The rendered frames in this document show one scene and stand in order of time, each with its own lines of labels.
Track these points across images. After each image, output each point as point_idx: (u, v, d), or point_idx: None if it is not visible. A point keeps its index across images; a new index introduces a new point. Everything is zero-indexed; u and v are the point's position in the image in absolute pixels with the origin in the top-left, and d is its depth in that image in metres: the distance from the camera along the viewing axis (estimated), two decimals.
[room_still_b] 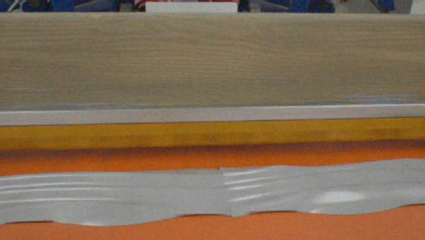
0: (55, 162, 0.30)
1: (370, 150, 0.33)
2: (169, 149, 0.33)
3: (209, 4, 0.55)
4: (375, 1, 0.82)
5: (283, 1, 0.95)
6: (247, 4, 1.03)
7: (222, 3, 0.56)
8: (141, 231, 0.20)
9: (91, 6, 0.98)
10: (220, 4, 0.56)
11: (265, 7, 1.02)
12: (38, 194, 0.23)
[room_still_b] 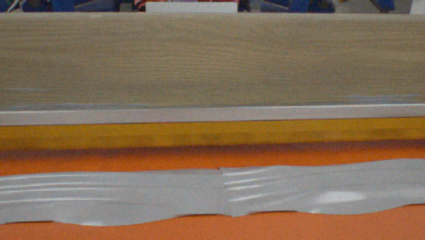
0: (55, 162, 0.30)
1: (370, 150, 0.33)
2: (169, 149, 0.33)
3: (209, 4, 0.55)
4: (375, 1, 0.82)
5: (283, 1, 0.95)
6: (247, 4, 1.03)
7: (222, 3, 0.56)
8: (141, 232, 0.20)
9: (91, 6, 0.98)
10: (220, 4, 0.56)
11: (265, 7, 1.02)
12: (38, 194, 0.23)
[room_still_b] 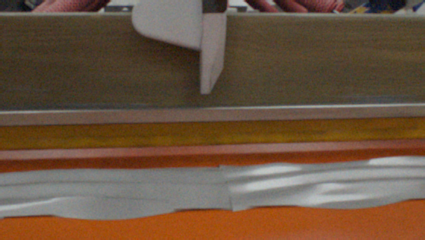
0: (54, 162, 0.29)
1: (371, 149, 0.33)
2: (169, 149, 0.33)
3: None
4: None
5: None
6: None
7: None
8: (140, 225, 0.20)
9: None
10: None
11: None
12: (37, 190, 0.23)
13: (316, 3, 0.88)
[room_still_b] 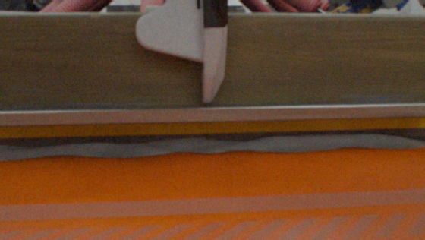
0: None
1: None
2: None
3: None
4: None
5: None
6: None
7: None
8: (140, 160, 0.28)
9: None
10: None
11: None
12: None
13: (302, 2, 0.96)
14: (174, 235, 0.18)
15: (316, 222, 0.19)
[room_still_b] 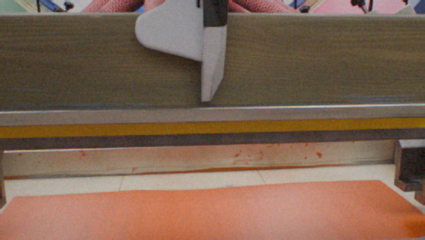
0: None
1: (351, 223, 0.37)
2: (174, 225, 0.37)
3: None
4: None
5: None
6: None
7: None
8: None
9: None
10: None
11: None
12: None
13: None
14: None
15: None
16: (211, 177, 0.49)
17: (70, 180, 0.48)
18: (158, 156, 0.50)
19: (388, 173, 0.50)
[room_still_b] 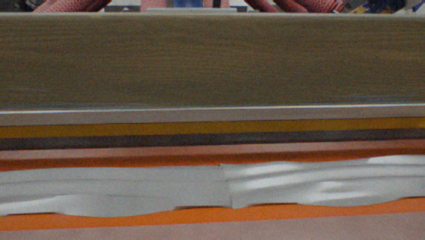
0: (56, 160, 0.30)
1: (369, 148, 0.33)
2: (170, 148, 0.33)
3: (209, 11, 0.56)
4: None
5: None
6: None
7: (222, 9, 0.56)
8: (142, 222, 0.20)
9: None
10: (220, 11, 0.56)
11: None
12: (40, 187, 0.23)
13: (316, 3, 0.88)
14: None
15: None
16: None
17: None
18: None
19: None
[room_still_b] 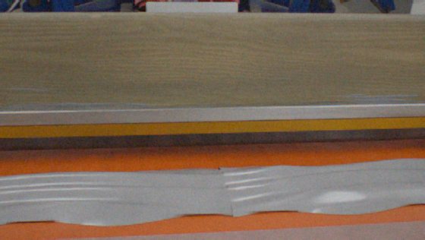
0: (55, 162, 0.30)
1: (371, 150, 0.33)
2: (170, 149, 0.33)
3: (210, 4, 0.55)
4: (375, 1, 0.82)
5: (283, 1, 0.95)
6: (247, 4, 1.03)
7: (223, 3, 0.56)
8: (142, 232, 0.20)
9: (91, 6, 0.98)
10: (221, 4, 0.56)
11: (265, 7, 1.02)
12: (39, 194, 0.23)
13: None
14: None
15: None
16: None
17: None
18: None
19: None
